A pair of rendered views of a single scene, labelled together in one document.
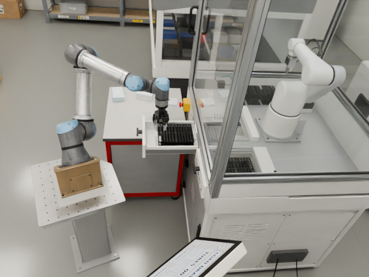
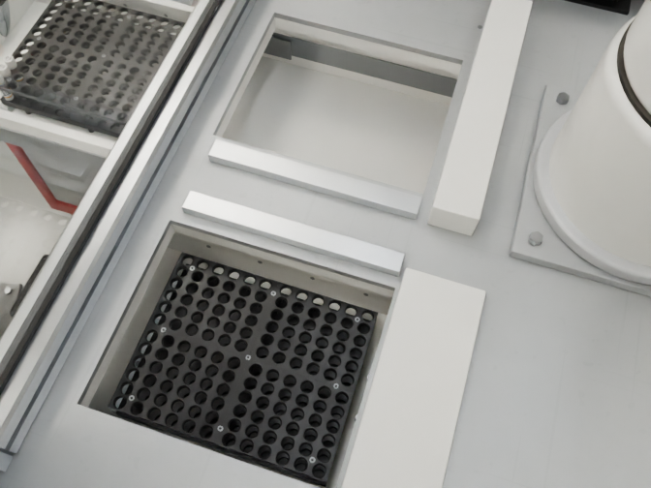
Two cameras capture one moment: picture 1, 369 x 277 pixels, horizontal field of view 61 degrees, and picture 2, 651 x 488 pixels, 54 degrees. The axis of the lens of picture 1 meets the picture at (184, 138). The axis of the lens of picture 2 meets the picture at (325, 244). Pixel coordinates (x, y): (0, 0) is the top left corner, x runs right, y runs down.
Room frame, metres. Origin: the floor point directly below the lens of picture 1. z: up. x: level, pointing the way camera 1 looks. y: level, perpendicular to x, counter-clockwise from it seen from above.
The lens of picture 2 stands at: (1.09, -0.46, 1.53)
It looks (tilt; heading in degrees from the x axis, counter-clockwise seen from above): 63 degrees down; 26
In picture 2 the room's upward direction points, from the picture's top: 3 degrees clockwise
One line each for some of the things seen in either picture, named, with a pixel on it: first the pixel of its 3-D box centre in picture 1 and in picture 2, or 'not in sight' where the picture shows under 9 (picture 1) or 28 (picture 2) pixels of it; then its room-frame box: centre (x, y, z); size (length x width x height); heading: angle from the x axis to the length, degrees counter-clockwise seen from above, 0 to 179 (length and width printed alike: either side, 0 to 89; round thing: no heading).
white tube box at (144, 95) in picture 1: (145, 94); not in sight; (2.03, 0.35, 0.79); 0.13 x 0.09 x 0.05; 83
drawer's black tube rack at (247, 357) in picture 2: not in sight; (250, 366); (1.23, -0.31, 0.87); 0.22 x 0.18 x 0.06; 101
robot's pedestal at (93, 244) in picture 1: (88, 218); not in sight; (1.12, 0.57, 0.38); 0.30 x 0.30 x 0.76; 29
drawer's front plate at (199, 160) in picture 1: (200, 172); not in sight; (1.20, -0.11, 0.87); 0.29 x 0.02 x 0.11; 11
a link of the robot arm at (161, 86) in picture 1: (161, 88); not in sight; (1.40, 0.15, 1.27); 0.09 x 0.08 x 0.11; 77
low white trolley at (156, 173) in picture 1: (145, 146); not in sight; (1.86, 0.31, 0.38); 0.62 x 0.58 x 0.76; 11
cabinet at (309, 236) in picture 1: (250, 186); not in sight; (1.55, -0.54, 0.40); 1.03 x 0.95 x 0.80; 11
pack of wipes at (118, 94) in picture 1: (118, 94); not in sight; (1.99, 0.56, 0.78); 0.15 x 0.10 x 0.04; 18
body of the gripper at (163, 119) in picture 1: (161, 112); not in sight; (1.39, 0.15, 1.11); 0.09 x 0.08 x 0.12; 10
